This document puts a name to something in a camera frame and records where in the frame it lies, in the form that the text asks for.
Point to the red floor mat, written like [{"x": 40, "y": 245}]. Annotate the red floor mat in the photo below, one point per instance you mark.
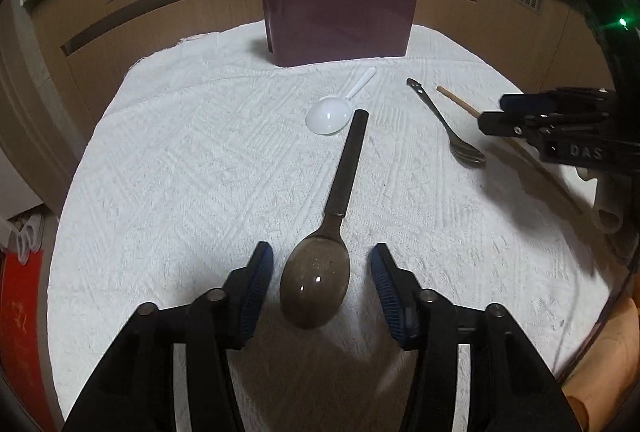
[{"x": 20, "y": 359}]

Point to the white plastic spoon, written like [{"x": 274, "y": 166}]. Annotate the white plastic spoon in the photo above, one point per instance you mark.
[{"x": 331, "y": 114}]

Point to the gloved right hand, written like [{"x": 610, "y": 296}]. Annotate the gloved right hand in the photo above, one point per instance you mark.
[{"x": 611, "y": 211}]

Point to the white textured table cloth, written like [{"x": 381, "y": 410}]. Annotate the white textured table cloth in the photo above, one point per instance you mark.
[{"x": 204, "y": 152}]

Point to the white slippers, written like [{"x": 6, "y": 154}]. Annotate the white slippers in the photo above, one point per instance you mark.
[{"x": 28, "y": 237}]

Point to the purple plastic utensil holder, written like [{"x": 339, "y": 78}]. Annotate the purple plastic utensil holder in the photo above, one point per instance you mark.
[{"x": 303, "y": 32}]

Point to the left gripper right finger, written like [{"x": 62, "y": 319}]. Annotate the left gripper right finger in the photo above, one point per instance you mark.
[{"x": 511, "y": 387}]

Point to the small steel smiley spoon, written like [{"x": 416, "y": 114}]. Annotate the small steel smiley spoon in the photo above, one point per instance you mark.
[{"x": 464, "y": 152}]

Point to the steel spoon black handle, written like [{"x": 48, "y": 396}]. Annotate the steel spoon black handle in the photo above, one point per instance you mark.
[{"x": 316, "y": 274}]

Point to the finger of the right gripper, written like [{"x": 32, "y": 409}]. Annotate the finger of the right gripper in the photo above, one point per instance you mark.
[
  {"x": 535, "y": 128},
  {"x": 540, "y": 101}
]

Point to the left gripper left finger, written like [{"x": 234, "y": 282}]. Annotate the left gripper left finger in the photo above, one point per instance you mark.
[{"x": 132, "y": 386}]

